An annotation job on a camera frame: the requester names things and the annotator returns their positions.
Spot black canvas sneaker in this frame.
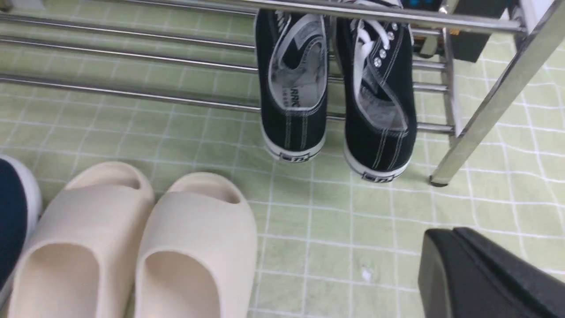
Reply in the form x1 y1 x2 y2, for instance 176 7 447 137
333 17 417 183
254 9 329 163

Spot green checkered table cloth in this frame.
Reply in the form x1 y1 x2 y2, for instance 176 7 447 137
1 0 564 318

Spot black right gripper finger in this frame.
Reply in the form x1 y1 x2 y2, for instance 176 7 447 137
418 227 565 318

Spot silver metal shoe rack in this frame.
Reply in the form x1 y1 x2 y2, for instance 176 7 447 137
1 0 564 187

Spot cream foam slide, left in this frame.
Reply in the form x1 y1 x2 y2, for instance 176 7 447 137
7 162 155 318

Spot cream foam slide, right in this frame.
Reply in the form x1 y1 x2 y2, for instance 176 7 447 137
133 172 258 318

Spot cream foam slide, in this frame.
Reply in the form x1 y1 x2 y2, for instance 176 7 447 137
7 162 155 318
133 172 258 318

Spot navy canvas slip-on, right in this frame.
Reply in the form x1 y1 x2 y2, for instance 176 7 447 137
0 154 43 306

